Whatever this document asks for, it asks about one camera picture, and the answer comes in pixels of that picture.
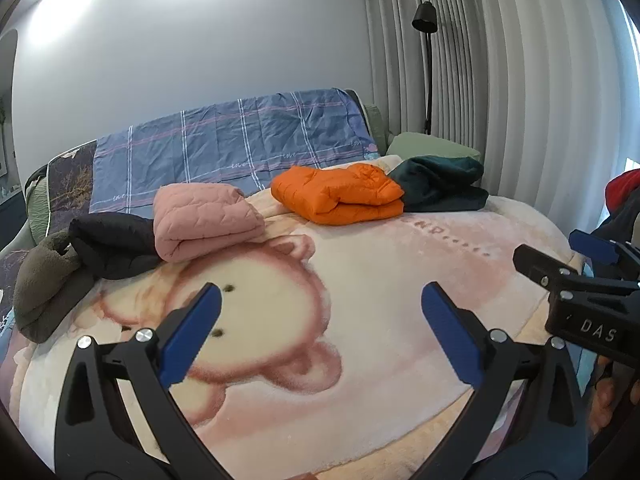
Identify orange puffer jacket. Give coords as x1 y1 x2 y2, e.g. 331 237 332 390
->
270 162 406 225

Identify pink quilted jacket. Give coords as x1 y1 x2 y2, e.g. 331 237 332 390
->
152 182 266 262

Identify green upholstered headboard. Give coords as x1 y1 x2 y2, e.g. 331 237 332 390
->
362 103 396 153

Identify dark green garment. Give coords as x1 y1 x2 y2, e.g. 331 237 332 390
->
387 155 490 212

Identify light blue bed sheet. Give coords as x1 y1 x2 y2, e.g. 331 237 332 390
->
570 342 601 401

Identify pink bear print blanket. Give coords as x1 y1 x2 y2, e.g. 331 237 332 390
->
7 155 586 480

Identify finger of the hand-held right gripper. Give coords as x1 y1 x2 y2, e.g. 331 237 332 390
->
569 229 640 283
513 244 640 298

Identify dark blue cabinet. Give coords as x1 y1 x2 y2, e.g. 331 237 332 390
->
0 190 26 251

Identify dark floral quilt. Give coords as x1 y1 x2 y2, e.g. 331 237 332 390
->
22 140 98 248

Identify green pillow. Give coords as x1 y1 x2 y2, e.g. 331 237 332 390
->
385 131 483 163

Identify black floor lamp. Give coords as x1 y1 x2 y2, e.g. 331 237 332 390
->
411 1 441 136

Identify grey pleated curtain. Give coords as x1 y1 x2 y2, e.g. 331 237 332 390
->
360 0 640 241

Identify brown fleece garment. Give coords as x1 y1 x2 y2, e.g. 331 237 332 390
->
12 231 96 343

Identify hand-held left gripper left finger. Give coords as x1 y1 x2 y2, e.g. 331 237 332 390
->
52 282 224 480

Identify black jacket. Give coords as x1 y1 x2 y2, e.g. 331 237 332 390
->
67 212 163 281

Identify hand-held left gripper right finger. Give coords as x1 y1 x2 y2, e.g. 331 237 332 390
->
417 281 589 480

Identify blue plaid sheet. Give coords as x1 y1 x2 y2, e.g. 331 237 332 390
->
90 88 377 216

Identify red and dark clothing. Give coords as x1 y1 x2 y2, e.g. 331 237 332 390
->
590 169 640 253

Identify person's right hand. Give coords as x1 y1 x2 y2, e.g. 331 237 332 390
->
590 355 640 433

